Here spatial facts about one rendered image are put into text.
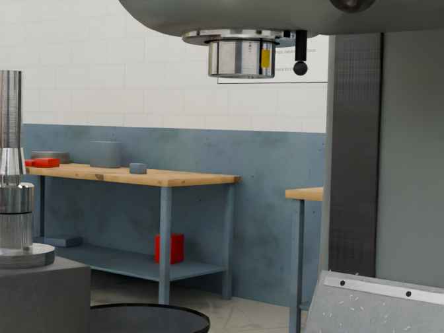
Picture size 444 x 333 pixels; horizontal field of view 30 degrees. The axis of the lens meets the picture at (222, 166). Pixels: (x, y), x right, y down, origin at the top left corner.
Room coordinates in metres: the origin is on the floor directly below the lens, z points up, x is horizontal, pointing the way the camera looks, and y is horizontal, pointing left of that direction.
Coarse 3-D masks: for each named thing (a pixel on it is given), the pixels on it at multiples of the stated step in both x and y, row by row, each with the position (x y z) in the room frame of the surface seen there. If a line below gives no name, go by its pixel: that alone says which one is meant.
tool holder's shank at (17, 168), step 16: (0, 80) 0.81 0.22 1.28; (16, 80) 0.81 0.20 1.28; (0, 96) 0.81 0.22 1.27; (16, 96) 0.81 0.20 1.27; (0, 112) 0.81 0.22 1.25; (16, 112) 0.81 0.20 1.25; (0, 128) 0.81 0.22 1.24; (16, 128) 0.81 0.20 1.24; (0, 144) 0.81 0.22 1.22; (16, 144) 0.81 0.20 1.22; (0, 160) 0.81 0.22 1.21; (16, 160) 0.81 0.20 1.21; (0, 176) 0.81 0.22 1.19; (16, 176) 0.81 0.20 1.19
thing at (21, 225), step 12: (0, 204) 0.80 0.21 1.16; (12, 204) 0.80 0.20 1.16; (24, 204) 0.81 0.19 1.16; (0, 216) 0.80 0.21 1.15; (12, 216) 0.80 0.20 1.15; (24, 216) 0.81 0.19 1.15; (0, 228) 0.80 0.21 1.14; (12, 228) 0.80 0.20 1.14; (24, 228) 0.81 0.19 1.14; (0, 240) 0.80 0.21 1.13; (12, 240) 0.80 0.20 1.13; (24, 240) 0.81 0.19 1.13
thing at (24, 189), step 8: (0, 184) 0.81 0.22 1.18; (8, 184) 0.81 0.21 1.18; (16, 184) 0.81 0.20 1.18; (24, 184) 0.81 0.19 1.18; (32, 184) 0.83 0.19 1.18; (0, 192) 0.80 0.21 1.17; (8, 192) 0.80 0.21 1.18; (16, 192) 0.80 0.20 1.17; (24, 192) 0.81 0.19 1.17; (32, 192) 0.82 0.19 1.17
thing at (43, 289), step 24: (0, 264) 0.78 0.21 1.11; (24, 264) 0.78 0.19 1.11; (48, 264) 0.81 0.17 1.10; (72, 264) 0.81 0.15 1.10; (0, 288) 0.75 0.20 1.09; (24, 288) 0.77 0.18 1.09; (48, 288) 0.78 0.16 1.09; (72, 288) 0.80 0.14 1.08; (0, 312) 0.75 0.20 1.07; (24, 312) 0.77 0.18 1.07; (48, 312) 0.78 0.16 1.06; (72, 312) 0.80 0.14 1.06
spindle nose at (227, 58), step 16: (208, 48) 0.59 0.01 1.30; (224, 48) 0.57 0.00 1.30; (240, 48) 0.56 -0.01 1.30; (256, 48) 0.57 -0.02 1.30; (272, 48) 0.58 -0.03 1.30; (208, 64) 0.58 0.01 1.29; (224, 64) 0.57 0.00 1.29; (240, 64) 0.56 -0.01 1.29; (256, 64) 0.57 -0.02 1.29; (272, 64) 0.58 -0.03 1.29
